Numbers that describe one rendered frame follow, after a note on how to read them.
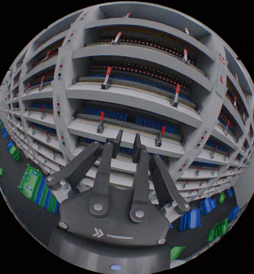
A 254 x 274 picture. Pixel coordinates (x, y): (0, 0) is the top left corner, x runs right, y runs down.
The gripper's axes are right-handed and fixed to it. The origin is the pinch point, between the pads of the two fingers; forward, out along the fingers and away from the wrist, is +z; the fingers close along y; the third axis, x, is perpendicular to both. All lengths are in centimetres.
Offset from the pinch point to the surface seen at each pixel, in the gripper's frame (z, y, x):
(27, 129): 26, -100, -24
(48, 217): -19, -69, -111
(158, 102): 17.0, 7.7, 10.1
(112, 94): 17.2, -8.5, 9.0
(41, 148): 32, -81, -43
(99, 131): 22.0, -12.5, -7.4
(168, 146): 22.9, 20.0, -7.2
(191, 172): 28, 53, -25
